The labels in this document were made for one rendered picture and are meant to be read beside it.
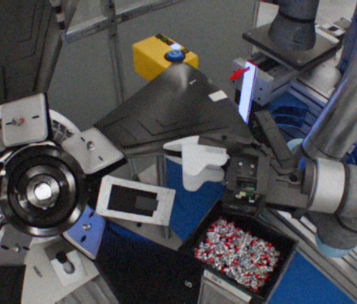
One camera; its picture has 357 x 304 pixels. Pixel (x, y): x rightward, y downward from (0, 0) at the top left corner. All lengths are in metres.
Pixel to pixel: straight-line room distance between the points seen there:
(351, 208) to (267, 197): 0.12
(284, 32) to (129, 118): 0.63
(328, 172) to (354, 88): 0.14
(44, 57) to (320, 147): 0.44
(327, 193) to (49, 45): 0.42
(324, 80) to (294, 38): 0.18
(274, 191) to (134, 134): 0.22
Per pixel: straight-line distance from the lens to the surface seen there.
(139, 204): 0.65
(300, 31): 1.05
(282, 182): 0.48
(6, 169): 0.44
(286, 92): 1.11
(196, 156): 0.48
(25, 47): 0.51
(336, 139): 0.57
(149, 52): 0.92
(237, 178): 0.46
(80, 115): 1.44
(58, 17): 0.39
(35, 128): 0.48
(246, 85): 0.71
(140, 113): 0.56
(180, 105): 0.58
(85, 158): 0.50
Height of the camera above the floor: 1.56
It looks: 49 degrees down
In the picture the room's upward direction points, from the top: straight up
